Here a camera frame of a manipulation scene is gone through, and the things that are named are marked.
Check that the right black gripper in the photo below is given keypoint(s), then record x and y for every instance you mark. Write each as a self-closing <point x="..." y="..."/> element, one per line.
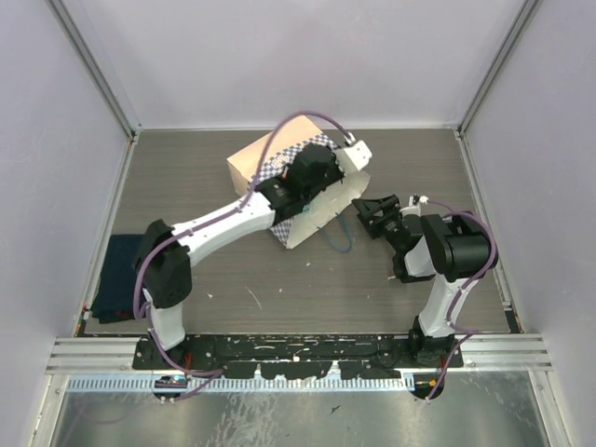
<point x="369" y="207"/>

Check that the blue checkered paper bag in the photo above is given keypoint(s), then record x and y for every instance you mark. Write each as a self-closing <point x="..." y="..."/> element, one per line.
<point x="259" y="162"/>

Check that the dark navy cloth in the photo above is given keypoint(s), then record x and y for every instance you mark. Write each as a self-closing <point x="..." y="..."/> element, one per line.
<point x="114" y="299"/>

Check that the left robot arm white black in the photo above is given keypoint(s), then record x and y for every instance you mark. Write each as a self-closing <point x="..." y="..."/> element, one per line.
<point x="167" y="254"/>

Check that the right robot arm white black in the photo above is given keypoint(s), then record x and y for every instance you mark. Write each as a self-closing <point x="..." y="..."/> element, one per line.
<point x="454" y="251"/>

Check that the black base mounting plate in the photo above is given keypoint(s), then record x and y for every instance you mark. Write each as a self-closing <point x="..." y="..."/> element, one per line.
<point x="294" y="356"/>

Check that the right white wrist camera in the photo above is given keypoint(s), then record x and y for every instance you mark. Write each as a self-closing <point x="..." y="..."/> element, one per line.
<point x="415" y="206"/>

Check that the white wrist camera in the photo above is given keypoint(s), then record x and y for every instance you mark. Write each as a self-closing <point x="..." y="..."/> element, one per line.
<point x="415" y="206"/>
<point x="353" y="158"/>

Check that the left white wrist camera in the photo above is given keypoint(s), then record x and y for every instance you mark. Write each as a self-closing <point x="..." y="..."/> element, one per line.
<point x="353" y="158"/>

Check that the white slotted cable duct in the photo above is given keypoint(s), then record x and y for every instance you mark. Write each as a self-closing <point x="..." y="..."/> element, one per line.
<point x="173" y="385"/>

